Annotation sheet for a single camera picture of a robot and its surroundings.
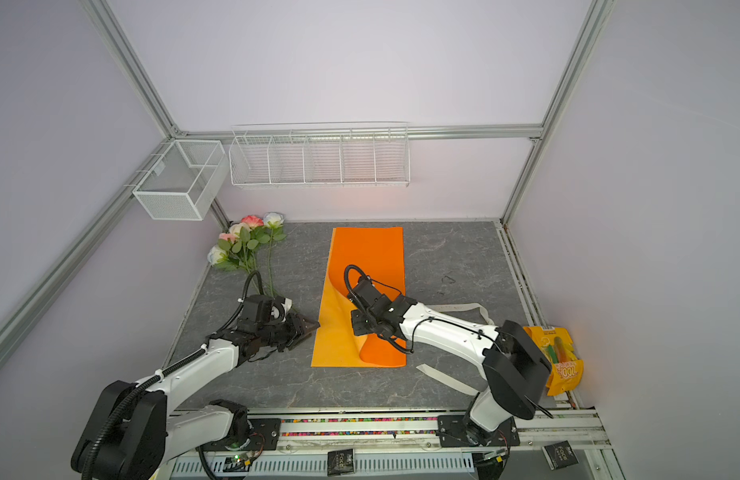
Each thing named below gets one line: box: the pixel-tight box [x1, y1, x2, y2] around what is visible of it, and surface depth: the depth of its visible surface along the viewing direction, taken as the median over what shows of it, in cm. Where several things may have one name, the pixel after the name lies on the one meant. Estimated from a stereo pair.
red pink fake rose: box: [241, 215, 265, 229], surface depth 118 cm
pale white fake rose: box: [207, 244, 228, 265], surface depth 107 cm
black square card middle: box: [327, 448, 354, 476], surface depth 70 cm
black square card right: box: [541, 440, 580, 471], surface depth 71 cm
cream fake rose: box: [229, 222, 252, 239], surface depth 114 cm
